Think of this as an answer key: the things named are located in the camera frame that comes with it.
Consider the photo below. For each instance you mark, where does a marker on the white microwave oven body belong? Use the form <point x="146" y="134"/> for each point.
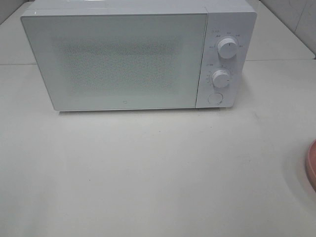
<point x="234" y="18"/>

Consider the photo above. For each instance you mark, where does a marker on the round door release button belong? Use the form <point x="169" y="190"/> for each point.
<point x="215" y="99"/>

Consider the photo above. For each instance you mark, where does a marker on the upper white power knob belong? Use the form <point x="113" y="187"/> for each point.
<point x="227" y="47"/>

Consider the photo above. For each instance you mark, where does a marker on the white microwave door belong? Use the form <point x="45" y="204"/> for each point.
<point x="118" y="62"/>

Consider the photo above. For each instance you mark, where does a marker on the lower white timer knob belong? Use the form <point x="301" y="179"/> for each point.
<point x="221" y="78"/>

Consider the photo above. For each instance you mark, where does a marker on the pink round plate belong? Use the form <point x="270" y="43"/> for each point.
<point x="310" y="164"/>

